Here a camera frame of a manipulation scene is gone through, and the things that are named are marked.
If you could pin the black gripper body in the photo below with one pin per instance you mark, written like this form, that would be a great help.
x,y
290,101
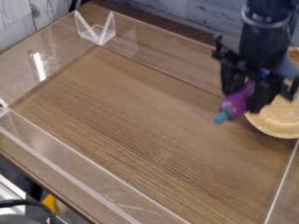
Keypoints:
x,y
262,49

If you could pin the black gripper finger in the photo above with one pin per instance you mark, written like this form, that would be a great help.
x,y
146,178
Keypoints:
x,y
231,75
266,90

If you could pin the purple toy eggplant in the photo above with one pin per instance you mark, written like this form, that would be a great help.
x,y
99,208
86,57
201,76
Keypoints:
x,y
234,105

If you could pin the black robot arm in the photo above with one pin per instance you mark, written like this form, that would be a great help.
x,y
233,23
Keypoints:
x,y
271,10

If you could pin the brown wooden bowl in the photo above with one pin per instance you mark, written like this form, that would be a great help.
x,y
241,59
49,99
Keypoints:
x,y
278,119

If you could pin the clear acrylic tray walls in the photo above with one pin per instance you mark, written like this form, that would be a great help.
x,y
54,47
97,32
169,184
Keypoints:
x,y
109,123

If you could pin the yellow and black device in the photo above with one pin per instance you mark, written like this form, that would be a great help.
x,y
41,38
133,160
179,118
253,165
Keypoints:
x,y
50,211

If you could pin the clear acrylic corner bracket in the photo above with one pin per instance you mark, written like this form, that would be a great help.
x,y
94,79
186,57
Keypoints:
x,y
98,34

